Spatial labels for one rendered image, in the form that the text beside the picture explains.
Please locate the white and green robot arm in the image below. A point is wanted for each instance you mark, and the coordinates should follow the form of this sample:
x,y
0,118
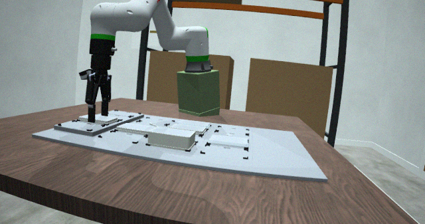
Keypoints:
x,y
134,16

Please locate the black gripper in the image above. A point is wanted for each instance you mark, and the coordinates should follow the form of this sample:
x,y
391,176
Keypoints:
x,y
98,78

